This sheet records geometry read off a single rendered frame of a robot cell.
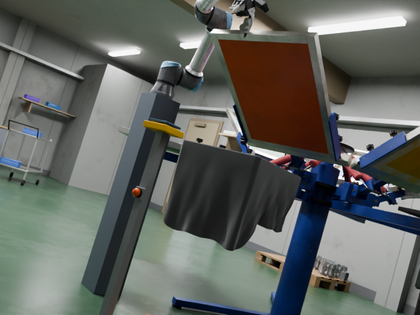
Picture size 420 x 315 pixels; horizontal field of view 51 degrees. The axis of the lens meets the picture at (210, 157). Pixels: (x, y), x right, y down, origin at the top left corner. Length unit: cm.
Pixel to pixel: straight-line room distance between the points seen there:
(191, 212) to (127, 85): 813
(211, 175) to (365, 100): 524
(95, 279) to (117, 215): 38
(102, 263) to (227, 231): 94
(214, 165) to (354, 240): 470
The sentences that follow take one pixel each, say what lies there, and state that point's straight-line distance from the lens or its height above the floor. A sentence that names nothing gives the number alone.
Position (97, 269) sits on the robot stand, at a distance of 268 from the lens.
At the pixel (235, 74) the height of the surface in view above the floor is 139.
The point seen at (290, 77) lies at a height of 140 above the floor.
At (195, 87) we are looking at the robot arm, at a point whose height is 133.
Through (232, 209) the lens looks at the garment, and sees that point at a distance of 194.
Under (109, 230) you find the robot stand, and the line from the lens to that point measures 263.
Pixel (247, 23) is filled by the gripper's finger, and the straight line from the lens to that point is 213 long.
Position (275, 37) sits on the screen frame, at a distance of 216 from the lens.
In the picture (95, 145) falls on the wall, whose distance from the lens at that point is 980.
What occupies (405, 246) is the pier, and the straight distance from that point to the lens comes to 605.
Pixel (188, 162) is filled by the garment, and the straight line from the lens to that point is 211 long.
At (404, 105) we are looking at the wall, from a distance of 674.
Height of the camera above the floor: 74
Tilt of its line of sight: 4 degrees up
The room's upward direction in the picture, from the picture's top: 17 degrees clockwise
